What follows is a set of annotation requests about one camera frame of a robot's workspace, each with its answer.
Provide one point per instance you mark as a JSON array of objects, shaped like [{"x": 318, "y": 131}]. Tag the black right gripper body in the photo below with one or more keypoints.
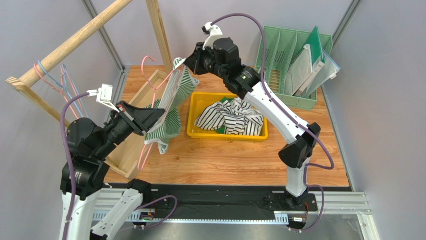
[{"x": 196, "y": 62}]

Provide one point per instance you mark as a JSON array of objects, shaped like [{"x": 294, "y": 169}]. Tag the yellow plastic tray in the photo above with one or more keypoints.
[{"x": 199, "y": 101}]

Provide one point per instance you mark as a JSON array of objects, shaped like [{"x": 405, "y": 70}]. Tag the green cover book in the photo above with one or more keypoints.
[{"x": 318, "y": 59}]

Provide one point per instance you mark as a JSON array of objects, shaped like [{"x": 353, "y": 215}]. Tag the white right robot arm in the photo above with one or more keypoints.
[{"x": 223, "y": 60}]

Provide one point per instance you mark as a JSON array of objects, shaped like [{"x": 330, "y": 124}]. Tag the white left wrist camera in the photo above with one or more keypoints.
[{"x": 104, "y": 96}]

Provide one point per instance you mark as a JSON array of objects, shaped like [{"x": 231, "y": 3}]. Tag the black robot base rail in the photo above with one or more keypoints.
[{"x": 221, "y": 203}]

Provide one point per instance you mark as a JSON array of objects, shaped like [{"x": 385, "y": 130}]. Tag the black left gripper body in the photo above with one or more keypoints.
[{"x": 123, "y": 124}]

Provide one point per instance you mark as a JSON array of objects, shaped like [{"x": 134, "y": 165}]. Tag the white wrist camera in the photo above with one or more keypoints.
[
  {"x": 214, "y": 33},
  {"x": 104, "y": 96}
]

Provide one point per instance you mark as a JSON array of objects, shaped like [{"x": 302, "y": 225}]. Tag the black white striped tank top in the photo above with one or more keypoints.
[{"x": 249, "y": 121}]

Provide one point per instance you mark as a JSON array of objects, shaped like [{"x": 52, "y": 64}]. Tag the green plastic file organizer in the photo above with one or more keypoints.
[{"x": 282, "y": 46}]

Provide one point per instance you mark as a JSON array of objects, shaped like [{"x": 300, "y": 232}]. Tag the clear mesh zip pouch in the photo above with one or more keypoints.
[{"x": 328, "y": 72}]

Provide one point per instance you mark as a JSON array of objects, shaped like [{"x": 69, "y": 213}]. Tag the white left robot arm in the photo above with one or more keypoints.
[{"x": 87, "y": 146}]

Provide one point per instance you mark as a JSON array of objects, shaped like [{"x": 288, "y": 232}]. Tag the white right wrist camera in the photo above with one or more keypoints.
[{"x": 214, "y": 33}]

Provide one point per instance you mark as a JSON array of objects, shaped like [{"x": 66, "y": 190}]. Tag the blue wire hanger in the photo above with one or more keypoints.
[{"x": 67, "y": 84}]

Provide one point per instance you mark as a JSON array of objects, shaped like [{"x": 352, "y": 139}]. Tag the white mesh document pouch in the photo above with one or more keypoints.
[{"x": 299, "y": 71}]

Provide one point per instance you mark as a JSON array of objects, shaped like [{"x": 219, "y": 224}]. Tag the wooden clothes rack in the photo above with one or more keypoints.
[{"x": 123, "y": 160}]

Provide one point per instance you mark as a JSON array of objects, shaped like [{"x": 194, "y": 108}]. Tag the green white striped tank top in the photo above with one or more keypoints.
[{"x": 179, "y": 88}]

